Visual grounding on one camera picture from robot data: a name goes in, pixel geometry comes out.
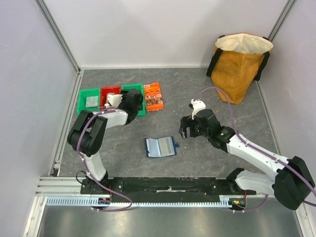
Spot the blue card holder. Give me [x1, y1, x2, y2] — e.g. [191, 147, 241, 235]
[144, 136, 180, 158]

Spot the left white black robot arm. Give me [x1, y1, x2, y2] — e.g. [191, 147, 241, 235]
[67, 89, 144, 194]

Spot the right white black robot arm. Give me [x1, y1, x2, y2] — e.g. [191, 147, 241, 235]
[179, 109, 316, 210]

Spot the silver card in holder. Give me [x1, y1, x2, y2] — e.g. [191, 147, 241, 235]
[158, 137, 174, 157]

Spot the silver card in bin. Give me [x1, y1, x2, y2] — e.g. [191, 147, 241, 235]
[85, 96, 99, 108]

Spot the right green bin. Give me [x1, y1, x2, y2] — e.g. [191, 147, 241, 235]
[121, 83, 146, 116]

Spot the green bin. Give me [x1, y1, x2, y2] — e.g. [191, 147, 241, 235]
[77, 88, 101, 115]
[121, 83, 146, 116]

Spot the orange blister pack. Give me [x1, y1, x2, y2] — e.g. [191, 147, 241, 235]
[143, 82, 164, 111]

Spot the red bin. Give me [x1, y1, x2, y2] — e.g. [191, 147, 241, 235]
[99, 86, 121, 122]

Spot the left green bin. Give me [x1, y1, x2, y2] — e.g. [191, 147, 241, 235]
[77, 88, 101, 115]

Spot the yellow tote bag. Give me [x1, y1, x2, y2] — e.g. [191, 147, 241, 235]
[206, 33, 274, 105]

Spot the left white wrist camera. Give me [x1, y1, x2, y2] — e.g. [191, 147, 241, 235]
[104, 93, 123, 108]

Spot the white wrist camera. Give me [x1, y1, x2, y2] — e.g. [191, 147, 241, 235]
[189, 99, 206, 120]
[104, 93, 123, 108]

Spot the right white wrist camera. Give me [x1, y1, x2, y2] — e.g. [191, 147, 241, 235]
[189, 99, 206, 120]

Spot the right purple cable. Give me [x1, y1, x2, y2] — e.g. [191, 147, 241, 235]
[194, 86, 316, 214]

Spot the purple cable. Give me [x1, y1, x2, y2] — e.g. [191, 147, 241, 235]
[76, 105, 133, 213]
[194, 86, 316, 214]

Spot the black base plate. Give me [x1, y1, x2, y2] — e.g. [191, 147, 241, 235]
[80, 176, 257, 197]

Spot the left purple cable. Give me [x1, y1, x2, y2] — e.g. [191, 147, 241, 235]
[76, 105, 133, 213]

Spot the aluminium frame rail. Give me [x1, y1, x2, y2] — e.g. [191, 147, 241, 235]
[36, 176, 306, 208]

